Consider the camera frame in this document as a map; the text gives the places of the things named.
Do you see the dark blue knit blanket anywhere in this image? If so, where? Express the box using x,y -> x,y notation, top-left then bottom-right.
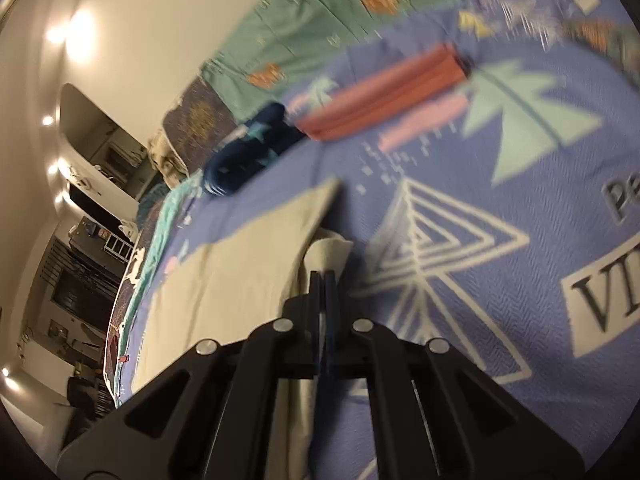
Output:
135,182 -> 172,226

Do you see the beige crumpled cloth pile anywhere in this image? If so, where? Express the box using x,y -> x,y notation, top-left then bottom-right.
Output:
147,130 -> 194,186

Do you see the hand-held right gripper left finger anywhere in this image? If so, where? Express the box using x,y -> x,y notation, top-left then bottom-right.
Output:
57,270 -> 326,480

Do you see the beige t-shirt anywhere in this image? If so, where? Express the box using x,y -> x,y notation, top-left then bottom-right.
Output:
132,177 -> 354,480

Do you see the white ladder rack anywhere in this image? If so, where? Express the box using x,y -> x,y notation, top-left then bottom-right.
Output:
102,235 -> 136,264

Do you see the dark shelving unit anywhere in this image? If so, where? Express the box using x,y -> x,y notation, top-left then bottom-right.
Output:
30,215 -> 126,361

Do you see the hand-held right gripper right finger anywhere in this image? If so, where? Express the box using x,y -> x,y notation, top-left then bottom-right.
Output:
325,270 -> 586,480

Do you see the purple printed bed cover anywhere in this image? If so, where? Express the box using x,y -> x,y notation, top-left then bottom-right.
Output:
115,0 -> 640,480

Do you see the pink folded cloth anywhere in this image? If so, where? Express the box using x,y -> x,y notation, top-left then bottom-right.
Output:
295,42 -> 474,142

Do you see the teal heart print sheet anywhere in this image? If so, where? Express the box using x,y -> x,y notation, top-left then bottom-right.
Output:
200,0 -> 481,122

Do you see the navy star print blanket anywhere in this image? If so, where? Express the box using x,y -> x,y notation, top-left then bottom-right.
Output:
202,102 -> 306,196

